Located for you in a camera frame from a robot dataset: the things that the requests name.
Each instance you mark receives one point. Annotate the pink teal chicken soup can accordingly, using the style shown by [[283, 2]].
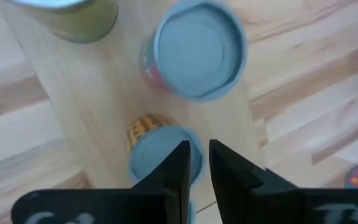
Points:
[[197, 49]]

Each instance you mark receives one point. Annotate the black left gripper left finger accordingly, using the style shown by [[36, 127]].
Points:
[[154, 202]]

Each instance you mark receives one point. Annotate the wooden shelf with black frame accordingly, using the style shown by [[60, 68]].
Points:
[[98, 93]]

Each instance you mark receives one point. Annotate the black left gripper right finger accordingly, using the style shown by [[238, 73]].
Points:
[[259, 202]]

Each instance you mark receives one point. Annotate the spicy black beans can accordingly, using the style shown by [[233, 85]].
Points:
[[148, 152]]

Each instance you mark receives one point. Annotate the green pears can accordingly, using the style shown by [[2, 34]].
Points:
[[82, 25]]

